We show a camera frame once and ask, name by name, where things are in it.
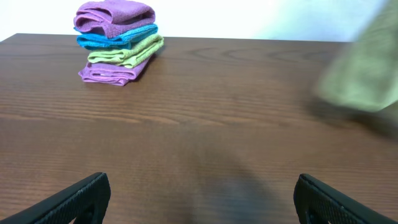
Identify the blue folded cloth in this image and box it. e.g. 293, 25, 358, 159
76, 24, 158, 50

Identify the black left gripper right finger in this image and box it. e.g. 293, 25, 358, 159
294, 174, 397, 224

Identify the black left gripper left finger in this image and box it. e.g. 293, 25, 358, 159
1, 172, 111, 224

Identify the top purple folded cloth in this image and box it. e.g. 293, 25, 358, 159
73, 0, 155, 38

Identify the green folded cloth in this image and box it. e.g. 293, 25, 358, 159
87, 34, 164, 68

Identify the light green microfiber cloth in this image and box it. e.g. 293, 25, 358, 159
317, 0, 397, 112

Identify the purple folded cloth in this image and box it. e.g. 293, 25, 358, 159
78, 57, 152, 86
73, 0, 155, 38

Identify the bottom purple folded cloth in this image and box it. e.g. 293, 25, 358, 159
78, 57, 152, 86

